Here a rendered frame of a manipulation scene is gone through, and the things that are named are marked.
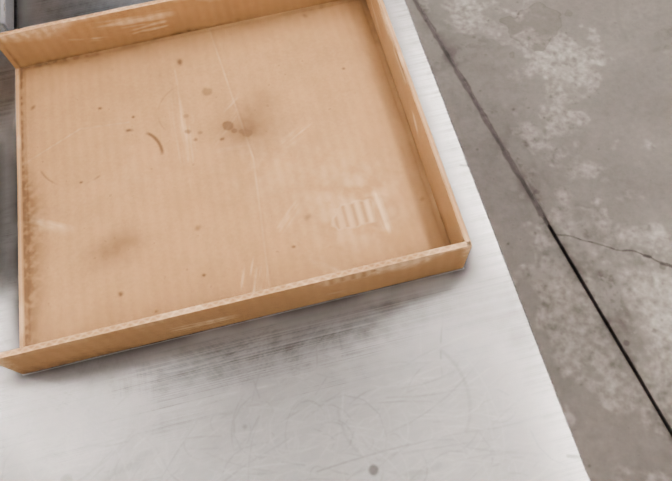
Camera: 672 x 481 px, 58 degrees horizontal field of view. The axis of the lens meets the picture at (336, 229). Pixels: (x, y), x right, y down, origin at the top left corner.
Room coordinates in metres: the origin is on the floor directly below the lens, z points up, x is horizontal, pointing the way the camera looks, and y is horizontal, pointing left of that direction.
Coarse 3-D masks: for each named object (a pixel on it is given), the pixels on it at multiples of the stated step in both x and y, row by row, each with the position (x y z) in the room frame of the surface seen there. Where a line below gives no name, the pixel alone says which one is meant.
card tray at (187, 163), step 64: (192, 0) 0.37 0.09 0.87; (256, 0) 0.38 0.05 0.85; (320, 0) 0.39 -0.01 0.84; (64, 64) 0.35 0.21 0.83; (128, 64) 0.34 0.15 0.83; (192, 64) 0.34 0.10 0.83; (256, 64) 0.33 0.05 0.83; (320, 64) 0.32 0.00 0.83; (384, 64) 0.32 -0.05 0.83; (64, 128) 0.29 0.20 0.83; (128, 128) 0.28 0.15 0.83; (192, 128) 0.27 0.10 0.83; (256, 128) 0.27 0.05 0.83; (320, 128) 0.26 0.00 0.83; (384, 128) 0.26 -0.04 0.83; (64, 192) 0.23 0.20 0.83; (128, 192) 0.22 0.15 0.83; (192, 192) 0.22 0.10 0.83; (256, 192) 0.21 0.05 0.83; (320, 192) 0.21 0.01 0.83; (384, 192) 0.20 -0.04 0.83; (448, 192) 0.18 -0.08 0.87; (64, 256) 0.18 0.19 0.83; (128, 256) 0.17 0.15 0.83; (192, 256) 0.17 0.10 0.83; (256, 256) 0.16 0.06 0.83; (320, 256) 0.16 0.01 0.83; (384, 256) 0.15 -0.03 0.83; (448, 256) 0.14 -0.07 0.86; (64, 320) 0.13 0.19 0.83; (128, 320) 0.13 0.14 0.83; (192, 320) 0.11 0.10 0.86
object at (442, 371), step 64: (64, 0) 0.43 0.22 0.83; (128, 0) 0.42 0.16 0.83; (384, 0) 0.39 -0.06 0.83; (0, 64) 0.36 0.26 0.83; (0, 128) 0.30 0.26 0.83; (448, 128) 0.25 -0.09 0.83; (0, 192) 0.24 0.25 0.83; (0, 256) 0.18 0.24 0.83; (0, 320) 0.14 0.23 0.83; (256, 320) 0.12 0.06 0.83; (320, 320) 0.11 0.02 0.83; (384, 320) 0.11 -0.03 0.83; (448, 320) 0.10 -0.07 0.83; (512, 320) 0.10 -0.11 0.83; (0, 384) 0.09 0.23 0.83; (64, 384) 0.09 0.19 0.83; (128, 384) 0.08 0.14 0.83; (192, 384) 0.08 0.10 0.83; (256, 384) 0.08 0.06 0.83; (320, 384) 0.07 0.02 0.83; (384, 384) 0.07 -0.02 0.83; (448, 384) 0.06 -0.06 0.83; (512, 384) 0.06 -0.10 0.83; (0, 448) 0.05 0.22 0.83; (64, 448) 0.05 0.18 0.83; (128, 448) 0.05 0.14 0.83; (192, 448) 0.04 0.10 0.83; (256, 448) 0.04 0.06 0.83; (320, 448) 0.03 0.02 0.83; (384, 448) 0.03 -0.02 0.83; (448, 448) 0.03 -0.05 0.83; (512, 448) 0.02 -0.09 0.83; (576, 448) 0.02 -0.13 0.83
